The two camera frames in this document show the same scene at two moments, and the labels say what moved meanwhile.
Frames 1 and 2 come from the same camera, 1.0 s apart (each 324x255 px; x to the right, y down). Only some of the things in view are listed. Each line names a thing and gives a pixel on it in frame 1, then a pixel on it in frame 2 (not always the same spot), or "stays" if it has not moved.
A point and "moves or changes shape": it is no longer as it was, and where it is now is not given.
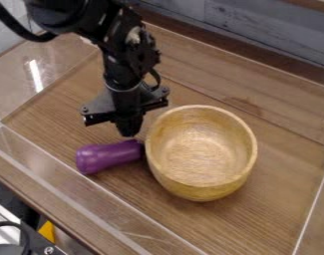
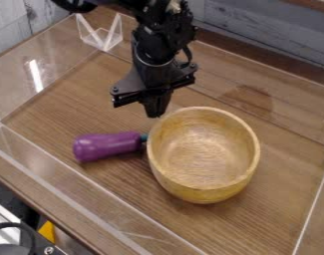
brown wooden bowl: x=200 y=149 stays
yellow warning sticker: x=48 y=231 stays
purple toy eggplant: x=93 y=156 moves or changes shape
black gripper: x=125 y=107 → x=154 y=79
